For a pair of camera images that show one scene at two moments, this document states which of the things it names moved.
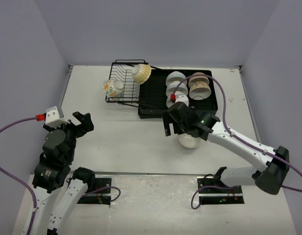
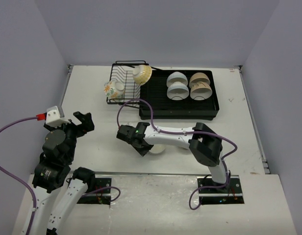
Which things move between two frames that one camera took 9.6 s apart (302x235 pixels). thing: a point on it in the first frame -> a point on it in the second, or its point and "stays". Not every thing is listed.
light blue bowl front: [179, 98] -> [157, 149]
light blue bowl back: [176, 76] stays
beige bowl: [199, 90] stays
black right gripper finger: [177, 129] -> [142, 147]
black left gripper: [84, 118] stays
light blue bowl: [171, 86] stays
